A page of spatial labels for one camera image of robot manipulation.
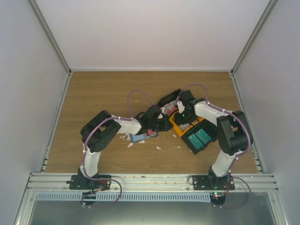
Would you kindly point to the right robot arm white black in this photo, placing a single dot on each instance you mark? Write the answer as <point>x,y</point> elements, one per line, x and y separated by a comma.
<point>233,135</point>

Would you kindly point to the black card tray far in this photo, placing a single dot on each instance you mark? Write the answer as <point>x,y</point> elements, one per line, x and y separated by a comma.
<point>169,99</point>

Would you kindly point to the slotted grey cable duct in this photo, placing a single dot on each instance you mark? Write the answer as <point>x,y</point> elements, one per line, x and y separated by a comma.
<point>128,197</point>

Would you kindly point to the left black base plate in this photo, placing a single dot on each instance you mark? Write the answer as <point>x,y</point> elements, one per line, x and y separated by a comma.
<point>80,182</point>

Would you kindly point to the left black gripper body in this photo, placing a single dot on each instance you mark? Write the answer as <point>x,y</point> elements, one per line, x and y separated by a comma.
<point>159,127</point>

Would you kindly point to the black card tray near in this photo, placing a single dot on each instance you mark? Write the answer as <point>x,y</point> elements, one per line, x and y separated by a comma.
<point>209,127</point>

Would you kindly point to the orange card tray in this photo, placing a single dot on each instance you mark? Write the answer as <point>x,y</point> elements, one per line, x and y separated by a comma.
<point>180,130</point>

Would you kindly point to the black card tray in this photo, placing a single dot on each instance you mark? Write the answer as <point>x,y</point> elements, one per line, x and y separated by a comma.
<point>209,127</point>
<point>169,99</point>

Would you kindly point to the red white credit card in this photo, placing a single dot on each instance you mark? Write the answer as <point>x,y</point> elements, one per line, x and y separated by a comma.
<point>151,133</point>

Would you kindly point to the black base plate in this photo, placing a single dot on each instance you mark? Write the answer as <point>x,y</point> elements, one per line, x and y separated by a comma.
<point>80,182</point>
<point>208,182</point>

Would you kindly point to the aluminium front rail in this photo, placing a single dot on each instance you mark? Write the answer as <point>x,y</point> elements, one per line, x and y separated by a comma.
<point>177,183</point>

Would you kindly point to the red white cards in tray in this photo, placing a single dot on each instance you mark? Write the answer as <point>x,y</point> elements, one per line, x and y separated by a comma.
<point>168,109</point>

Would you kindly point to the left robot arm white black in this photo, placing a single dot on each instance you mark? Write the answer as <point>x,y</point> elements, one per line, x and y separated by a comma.
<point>99,132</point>

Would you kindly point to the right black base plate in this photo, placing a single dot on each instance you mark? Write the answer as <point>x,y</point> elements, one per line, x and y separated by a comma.
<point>208,182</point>

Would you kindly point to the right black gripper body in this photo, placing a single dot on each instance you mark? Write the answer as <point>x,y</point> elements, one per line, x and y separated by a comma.
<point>185,119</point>

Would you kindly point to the teal credit card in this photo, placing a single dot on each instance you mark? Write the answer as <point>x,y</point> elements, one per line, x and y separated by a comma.
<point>199,139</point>

